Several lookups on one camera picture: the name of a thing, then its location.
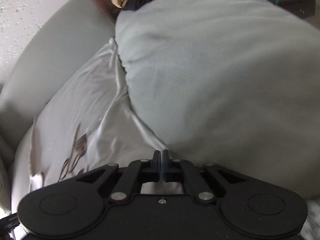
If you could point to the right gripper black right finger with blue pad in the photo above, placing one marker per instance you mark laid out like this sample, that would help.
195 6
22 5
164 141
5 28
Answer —
204 184

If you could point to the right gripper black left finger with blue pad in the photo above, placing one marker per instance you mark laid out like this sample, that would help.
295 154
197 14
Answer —
119 184

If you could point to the white printed t-shirt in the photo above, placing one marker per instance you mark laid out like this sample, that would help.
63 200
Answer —
88 123

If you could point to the large grey cushion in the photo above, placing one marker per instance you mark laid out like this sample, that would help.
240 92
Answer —
231 82

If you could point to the light grey sofa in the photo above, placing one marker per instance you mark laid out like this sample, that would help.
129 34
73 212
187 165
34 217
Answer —
71 37

